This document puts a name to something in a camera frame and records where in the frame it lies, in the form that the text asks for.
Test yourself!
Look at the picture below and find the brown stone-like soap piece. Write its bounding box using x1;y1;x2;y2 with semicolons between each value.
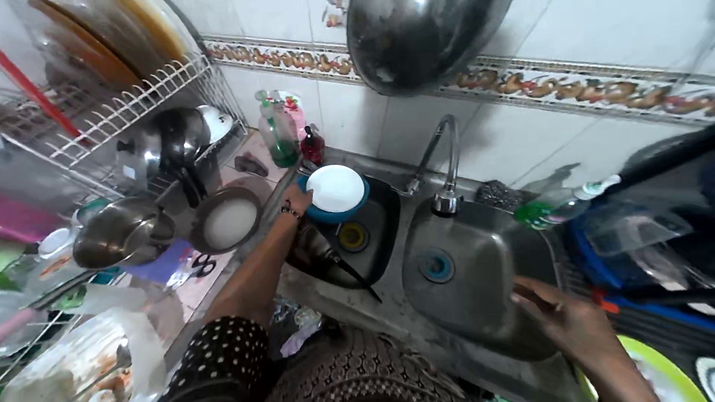
234;153;270;178

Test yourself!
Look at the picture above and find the metal scouring pad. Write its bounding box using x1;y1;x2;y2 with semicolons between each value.
475;179;524;212

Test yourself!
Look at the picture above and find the large orange-brown plate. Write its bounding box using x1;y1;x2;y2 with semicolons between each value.
28;0;145;91

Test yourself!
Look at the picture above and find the black looped scissors handle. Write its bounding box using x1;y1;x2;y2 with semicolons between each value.
190;253;217;279

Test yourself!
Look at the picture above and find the dark pan with black handle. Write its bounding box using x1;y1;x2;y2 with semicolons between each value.
286;216;383;304

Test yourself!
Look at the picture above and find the blue plastic crate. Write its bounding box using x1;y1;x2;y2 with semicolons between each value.
565;198;715;331

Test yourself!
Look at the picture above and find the person's left forearm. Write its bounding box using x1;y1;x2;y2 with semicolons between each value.
162;207;301;402

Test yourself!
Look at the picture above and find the orange plastic handle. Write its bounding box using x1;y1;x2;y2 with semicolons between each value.
592;287;621;314

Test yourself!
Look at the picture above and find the white wire dish rack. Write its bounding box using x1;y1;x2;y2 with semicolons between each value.
0;53;249;204

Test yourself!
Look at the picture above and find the person's body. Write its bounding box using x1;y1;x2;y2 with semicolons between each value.
265;325;467;402

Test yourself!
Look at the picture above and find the pink plastic container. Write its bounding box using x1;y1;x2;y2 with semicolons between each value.
0;192;63;244

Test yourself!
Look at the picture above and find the purple plastic packet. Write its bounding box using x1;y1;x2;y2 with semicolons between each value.
122;239;196;289

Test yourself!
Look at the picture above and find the chrome faucet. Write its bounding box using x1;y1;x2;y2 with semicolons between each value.
391;114;465;217

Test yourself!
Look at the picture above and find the blue sink strainer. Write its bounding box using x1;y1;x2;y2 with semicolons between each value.
419;248;456;284

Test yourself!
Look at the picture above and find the red stick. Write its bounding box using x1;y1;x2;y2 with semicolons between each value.
0;49;92;147

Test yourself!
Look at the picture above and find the clear plastic container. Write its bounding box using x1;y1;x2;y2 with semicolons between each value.
584;197;695;258

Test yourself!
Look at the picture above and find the black-handled frying pan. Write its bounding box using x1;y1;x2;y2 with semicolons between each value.
153;108;211;209

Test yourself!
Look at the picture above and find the pink floral bottle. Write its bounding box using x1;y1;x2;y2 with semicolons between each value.
277;92;307;144

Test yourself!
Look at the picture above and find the red pump bottle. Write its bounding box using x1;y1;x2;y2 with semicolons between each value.
301;125;326;167

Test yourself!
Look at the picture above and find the white round bowl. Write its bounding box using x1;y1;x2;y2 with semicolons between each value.
306;164;365;213

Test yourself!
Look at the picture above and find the brown bowl with whitish liquid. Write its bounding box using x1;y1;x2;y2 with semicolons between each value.
189;186;262;256

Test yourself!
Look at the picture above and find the large dark metal wok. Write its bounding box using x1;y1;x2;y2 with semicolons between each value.
346;0;513;98

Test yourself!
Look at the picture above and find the clear bottle with green liquid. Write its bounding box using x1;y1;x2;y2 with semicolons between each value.
255;90;299;169

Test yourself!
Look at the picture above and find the steel pot with long handle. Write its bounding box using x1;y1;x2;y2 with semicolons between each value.
25;196;176;309

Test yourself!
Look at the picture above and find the stainless steel double sink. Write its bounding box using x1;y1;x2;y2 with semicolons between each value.
277;147;583;402

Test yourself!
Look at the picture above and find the clear green-labelled spray bottle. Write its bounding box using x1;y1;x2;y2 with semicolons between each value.
514;174;622;231

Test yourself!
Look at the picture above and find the plastic bag with food scraps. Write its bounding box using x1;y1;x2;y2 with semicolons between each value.
0;307;167;402

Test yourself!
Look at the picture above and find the blue round basin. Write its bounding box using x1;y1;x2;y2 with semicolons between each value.
296;173;371;224

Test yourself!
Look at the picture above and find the yellow sink strainer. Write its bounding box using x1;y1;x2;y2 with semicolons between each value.
338;221;371;253

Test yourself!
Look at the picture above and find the person's right forearm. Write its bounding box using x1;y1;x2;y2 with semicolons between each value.
584;336;659;402

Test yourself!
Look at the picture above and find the crumpled lilac cloth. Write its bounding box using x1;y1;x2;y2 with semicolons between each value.
280;307;323;358

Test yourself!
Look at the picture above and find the white small cup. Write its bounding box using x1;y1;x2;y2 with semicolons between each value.
37;228;73;259

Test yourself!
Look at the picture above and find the person's right hand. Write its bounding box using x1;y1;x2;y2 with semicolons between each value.
511;275;617;363

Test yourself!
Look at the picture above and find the large yellow-rimmed plate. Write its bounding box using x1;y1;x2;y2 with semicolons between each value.
73;0;203;76

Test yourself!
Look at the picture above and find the lime green round basin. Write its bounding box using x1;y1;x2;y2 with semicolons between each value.
576;334;710;402

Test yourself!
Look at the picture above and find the metal spoon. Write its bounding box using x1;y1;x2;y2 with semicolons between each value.
71;338;133;401

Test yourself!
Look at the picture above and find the person's left hand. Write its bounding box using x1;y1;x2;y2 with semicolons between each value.
280;184;314;219

